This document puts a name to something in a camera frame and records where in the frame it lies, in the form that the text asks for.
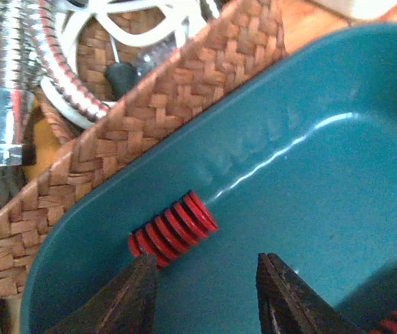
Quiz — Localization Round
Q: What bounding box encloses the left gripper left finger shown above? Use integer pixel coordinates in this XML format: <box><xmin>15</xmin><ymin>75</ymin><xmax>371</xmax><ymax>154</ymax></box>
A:
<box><xmin>46</xmin><ymin>254</ymin><xmax>158</xmax><ymax>333</ymax></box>

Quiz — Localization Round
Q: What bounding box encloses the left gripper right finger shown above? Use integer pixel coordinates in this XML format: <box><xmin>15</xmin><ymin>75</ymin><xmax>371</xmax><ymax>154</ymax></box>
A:
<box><xmin>256</xmin><ymin>253</ymin><xmax>364</xmax><ymax>333</ymax></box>

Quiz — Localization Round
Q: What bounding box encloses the wicker basket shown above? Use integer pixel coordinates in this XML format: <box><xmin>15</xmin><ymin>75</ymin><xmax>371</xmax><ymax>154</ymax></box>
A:
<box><xmin>0</xmin><ymin>1</ymin><xmax>286</xmax><ymax>299</ymax></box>

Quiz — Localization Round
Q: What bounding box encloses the small red spring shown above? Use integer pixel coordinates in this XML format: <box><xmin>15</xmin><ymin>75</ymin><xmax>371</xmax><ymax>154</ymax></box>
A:
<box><xmin>127</xmin><ymin>191</ymin><xmax>218</xmax><ymax>270</ymax></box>

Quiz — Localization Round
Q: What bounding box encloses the white coiled cable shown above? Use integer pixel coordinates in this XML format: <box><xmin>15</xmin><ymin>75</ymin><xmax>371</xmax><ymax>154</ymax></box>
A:
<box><xmin>40</xmin><ymin>0</ymin><xmax>220</xmax><ymax>129</ymax></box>

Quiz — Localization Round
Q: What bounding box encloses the teal plastic tray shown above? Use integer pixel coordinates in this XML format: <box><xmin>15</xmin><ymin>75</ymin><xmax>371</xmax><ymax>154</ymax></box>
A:
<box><xmin>21</xmin><ymin>24</ymin><xmax>397</xmax><ymax>333</ymax></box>

